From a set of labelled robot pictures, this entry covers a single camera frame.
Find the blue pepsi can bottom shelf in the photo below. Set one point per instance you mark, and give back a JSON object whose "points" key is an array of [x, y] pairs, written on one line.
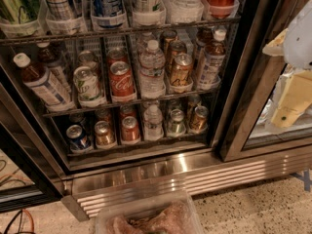
{"points": [[78, 139]]}

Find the brown tea bottle right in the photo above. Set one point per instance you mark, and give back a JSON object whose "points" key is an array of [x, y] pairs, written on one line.
{"points": [[211, 60]]}

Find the gold can bottom shelf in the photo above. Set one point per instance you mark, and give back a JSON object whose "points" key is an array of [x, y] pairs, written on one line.
{"points": [[199, 118]]}

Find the small water bottle bottom shelf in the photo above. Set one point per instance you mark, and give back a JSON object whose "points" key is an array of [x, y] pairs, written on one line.
{"points": [[153, 119]]}

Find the brown tea bottle left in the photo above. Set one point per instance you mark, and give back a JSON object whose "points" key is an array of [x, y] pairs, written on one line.
{"points": [[41, 81]]}

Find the clear plastic bin with items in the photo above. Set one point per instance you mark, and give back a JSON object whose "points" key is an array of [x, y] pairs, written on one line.
{"points": [[170, 213]]}

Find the gold brown can middle shelf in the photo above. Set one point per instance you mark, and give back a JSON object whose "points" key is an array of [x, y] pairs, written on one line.
{"points": [[181, 69]]}

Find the plaid can top shelf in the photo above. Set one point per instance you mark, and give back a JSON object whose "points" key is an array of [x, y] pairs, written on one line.
{"points": [[65, 9]]}

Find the stainless steel fridge grille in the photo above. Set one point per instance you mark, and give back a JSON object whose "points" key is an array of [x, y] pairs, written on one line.
{"points": [[196, 173]]}

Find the red can bottom shelf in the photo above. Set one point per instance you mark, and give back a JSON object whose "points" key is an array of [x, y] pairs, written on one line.
{"points": [[130, 129]]}

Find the red coke can middle shelf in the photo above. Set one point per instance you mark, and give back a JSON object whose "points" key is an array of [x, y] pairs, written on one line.
{"points": [[121, 79]]}

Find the brown tea bottle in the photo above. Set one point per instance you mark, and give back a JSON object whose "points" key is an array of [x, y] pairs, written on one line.
{"points": [[41, 81], [211, 60]]}

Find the green silver can bottom shelf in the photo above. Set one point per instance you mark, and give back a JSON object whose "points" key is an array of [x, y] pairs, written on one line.
{"points": [[176, 124]]}

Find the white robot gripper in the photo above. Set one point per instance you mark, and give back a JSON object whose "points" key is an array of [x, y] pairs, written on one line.
{"points": [[299, 46]]}

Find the green white soda can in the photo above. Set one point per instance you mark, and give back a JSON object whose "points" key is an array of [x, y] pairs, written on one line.
{"points": [[86, 83]]}

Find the blue white can top shelf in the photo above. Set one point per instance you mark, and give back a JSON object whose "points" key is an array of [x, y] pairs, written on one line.
{"points": [[108, 8]]}

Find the orange can bottom shelf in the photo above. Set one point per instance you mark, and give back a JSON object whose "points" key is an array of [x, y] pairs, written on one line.
{"points": [[104, 133]]}

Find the fridge glass door right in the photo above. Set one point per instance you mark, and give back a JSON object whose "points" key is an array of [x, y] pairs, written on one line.
{"points": [[256, 79]]}

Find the clear water bottle middle shelf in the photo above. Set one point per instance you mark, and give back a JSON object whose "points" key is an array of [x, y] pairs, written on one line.
{"points": [[152, 70]]}

